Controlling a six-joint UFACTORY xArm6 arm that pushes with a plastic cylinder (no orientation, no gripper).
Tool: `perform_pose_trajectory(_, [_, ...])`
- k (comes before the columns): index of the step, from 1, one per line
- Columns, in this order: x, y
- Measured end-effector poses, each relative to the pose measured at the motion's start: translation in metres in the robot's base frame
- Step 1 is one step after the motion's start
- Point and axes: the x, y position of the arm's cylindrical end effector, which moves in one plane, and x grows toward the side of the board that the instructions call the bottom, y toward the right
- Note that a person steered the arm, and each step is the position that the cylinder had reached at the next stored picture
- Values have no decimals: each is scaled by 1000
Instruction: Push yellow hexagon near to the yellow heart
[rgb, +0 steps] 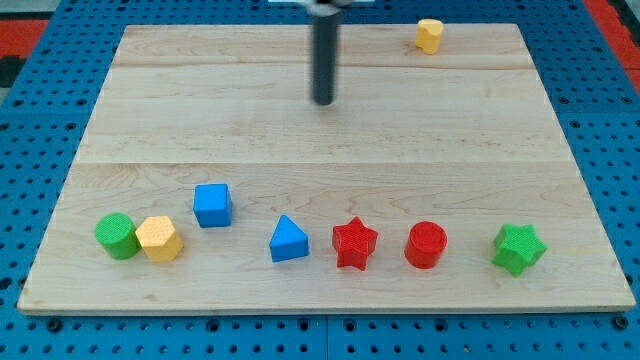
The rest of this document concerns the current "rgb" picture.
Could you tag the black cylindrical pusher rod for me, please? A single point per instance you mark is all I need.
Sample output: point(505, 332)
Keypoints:
point(325, 30)

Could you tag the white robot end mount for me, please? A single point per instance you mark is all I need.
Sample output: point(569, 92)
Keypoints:
point(324, 7)

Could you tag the yellow heart block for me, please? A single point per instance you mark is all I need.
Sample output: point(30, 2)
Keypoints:
point(428, 35)

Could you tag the yellow hexagon block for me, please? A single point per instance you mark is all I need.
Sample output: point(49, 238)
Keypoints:
point(159, 239)

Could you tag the wooden board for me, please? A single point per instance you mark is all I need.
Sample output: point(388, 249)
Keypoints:
point(466, 138)

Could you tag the blue cube block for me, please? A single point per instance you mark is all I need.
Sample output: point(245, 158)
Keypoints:
point(212, 205)

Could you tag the red star block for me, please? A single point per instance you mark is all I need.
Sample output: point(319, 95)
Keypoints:
point(354, 242)

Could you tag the blue triangle block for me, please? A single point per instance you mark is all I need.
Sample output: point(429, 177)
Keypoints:
point(288, 241)

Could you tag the red cylinder block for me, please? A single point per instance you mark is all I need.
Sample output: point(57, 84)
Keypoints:
point(426, 244)

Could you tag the green star block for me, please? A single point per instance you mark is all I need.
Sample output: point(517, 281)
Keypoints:
point(517, 247)

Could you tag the green cylinder block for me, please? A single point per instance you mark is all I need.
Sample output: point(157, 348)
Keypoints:
point(115, 232)

